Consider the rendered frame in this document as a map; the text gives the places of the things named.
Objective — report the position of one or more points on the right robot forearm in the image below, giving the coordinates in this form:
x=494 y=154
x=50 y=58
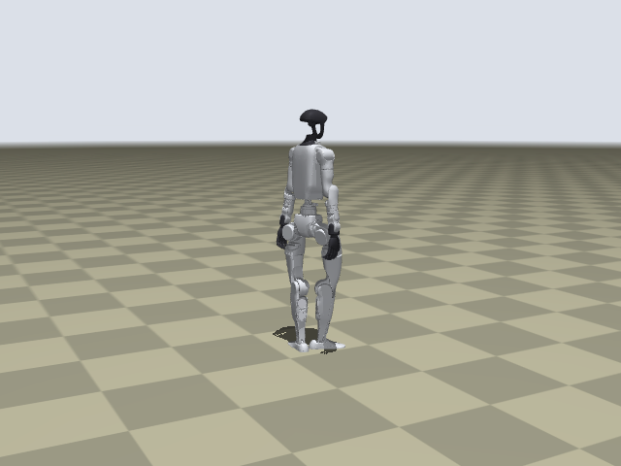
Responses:
x=332 y=208

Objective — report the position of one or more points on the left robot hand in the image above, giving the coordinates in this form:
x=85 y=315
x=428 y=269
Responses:
x=281 y=242

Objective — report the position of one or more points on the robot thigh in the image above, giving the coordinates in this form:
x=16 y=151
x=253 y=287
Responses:
x=332 y=267
x=294 y=252

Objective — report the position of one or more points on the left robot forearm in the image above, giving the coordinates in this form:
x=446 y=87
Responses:
x=288 y=205

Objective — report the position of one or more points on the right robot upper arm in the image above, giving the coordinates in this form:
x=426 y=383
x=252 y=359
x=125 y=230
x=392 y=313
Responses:
x=326 y=158

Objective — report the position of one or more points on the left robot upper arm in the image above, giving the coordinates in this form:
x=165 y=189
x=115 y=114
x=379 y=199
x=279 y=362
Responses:
x=289 y=180

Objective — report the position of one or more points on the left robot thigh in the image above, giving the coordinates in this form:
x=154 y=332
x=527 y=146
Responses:
x=294 y=252

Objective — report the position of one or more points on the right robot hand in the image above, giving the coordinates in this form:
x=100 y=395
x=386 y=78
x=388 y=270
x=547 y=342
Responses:
x=334 y=243

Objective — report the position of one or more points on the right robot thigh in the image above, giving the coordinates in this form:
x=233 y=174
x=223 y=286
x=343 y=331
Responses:
x=332 y=267

